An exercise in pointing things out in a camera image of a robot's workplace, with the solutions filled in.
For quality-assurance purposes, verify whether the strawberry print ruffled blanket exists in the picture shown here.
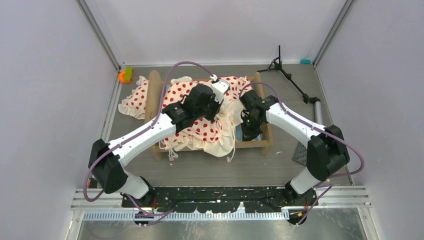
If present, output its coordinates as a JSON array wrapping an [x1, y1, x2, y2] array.
[[159, 74, 258, 163]]

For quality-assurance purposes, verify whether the wooden pet bed frame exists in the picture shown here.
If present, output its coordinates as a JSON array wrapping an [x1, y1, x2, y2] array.
[[145, 70, 274, 162]]

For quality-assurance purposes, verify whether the strawberry print small pillow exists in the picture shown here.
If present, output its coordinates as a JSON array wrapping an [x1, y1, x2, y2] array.
[[118, 75, 149, 120]]

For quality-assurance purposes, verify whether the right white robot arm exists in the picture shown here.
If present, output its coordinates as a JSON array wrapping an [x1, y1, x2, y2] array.
[[240, 90, 350, 205]]

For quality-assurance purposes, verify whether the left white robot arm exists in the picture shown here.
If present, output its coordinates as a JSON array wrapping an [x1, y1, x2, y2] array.
[[88, 79, 230, 207]]

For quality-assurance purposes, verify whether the black tripod stand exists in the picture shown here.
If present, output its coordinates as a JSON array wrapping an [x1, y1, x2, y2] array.
[[258, 45, 328, 127]]

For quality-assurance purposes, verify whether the black perforated pad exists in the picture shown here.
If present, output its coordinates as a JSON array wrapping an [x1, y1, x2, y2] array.
[[292, 148, 307, 166]]

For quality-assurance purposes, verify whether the teal small block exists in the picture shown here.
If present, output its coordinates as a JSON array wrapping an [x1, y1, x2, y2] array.
[[300, 58, 313, 65]]

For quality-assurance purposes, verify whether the orange green toy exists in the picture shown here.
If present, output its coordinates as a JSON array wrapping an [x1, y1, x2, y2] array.
[[118, 66, 134, 84]]

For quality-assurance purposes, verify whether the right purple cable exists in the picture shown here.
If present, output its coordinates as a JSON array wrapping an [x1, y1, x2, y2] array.
[[237, 80, 365, 216]]

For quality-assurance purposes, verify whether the purple cable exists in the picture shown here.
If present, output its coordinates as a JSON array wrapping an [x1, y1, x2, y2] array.
[[82, 61, 223, 206], [237, 80, 365, 216]]

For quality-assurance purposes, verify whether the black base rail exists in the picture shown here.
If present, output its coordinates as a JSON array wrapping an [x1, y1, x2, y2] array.
[[69, 185, 372, 223]]

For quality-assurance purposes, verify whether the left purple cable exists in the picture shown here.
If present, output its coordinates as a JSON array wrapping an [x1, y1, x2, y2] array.
[[82, 61, 223, 206]]

